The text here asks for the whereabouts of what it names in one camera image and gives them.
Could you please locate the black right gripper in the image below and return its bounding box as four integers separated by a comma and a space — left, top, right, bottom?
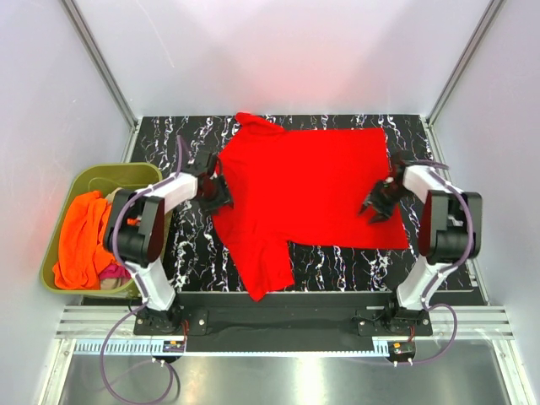
359, 180, 411, 224

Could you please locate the red t shirt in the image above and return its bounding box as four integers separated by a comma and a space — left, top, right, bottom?
213, 112, 408, 301

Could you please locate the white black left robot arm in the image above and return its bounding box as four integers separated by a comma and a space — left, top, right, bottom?
103, 152, 233, 334

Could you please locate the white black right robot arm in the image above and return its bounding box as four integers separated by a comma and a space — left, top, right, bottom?
354, 152, 483, 337

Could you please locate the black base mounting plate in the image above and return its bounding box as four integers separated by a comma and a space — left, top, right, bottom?
133, 289, 434, 352

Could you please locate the olive green plastic bin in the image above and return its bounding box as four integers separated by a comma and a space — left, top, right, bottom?
40, 162, 163, 299

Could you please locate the right orange connector board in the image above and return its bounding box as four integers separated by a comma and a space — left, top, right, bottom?
391, 341, 416, 355

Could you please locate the orange connector board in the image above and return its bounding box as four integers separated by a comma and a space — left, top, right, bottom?
391, 341, 416, 355
162, 340, 186, 354

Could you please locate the left orange connector board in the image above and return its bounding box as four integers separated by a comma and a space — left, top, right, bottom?
162, 340, 186, 354

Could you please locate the orange t shirt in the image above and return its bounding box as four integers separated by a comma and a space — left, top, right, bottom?
53, 191, 105, 290

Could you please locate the aluminium frame rail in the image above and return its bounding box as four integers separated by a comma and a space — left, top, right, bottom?
40, 306, 539, 404

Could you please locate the left aluminium corner post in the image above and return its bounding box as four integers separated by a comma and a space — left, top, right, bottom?
58, 0, 140, 127

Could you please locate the aluminium corner post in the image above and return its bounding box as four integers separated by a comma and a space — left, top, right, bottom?
58, 0, 140, 127
425, 0, 505, 127

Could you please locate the right aluminium corner post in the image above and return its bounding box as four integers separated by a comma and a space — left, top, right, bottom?
425, 0, 505, 127

